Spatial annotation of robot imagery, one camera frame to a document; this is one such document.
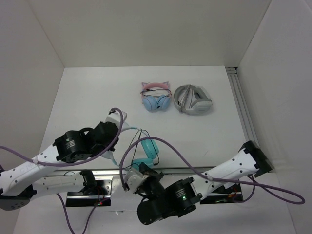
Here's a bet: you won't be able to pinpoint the teal cat-ear headphones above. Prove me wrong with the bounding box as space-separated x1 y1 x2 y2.
103 123 160 170

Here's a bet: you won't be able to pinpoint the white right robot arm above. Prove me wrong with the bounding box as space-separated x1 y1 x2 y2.
136 141 273 225

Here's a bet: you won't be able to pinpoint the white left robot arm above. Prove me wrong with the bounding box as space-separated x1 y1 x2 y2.
0 122 118 211

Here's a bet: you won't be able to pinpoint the pink and blue cat-ear headphones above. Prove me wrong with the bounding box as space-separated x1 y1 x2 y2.
140 81 172 112

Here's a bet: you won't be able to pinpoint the white and grey gaming headset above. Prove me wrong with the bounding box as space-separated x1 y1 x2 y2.
174 84 213 115

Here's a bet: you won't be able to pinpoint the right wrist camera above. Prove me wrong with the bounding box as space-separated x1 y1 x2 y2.
124 168 145 193

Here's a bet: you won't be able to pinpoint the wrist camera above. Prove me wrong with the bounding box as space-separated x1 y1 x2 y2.
104 110 130 132
124 168 145 193

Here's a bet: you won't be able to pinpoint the aluminium table edge rail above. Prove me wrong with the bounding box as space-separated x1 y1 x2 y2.
45 167 213 177

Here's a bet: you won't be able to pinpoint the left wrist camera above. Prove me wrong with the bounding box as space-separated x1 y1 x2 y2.
104 110 130 132

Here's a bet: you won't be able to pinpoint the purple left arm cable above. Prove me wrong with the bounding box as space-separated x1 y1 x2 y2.
0 107 122 234

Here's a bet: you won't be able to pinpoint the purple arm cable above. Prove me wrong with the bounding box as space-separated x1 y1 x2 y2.
0 107 122 234
118 136 306 204

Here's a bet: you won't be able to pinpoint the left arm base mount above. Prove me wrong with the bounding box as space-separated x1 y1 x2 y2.
65 176 113 208

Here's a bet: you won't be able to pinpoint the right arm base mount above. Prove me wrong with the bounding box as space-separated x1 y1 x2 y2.
200 184 244 205

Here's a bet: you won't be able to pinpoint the aluminium side rail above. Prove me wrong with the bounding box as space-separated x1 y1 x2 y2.
225 67 259 146

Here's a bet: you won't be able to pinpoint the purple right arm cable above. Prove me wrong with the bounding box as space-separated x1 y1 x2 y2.
118 136 306 204

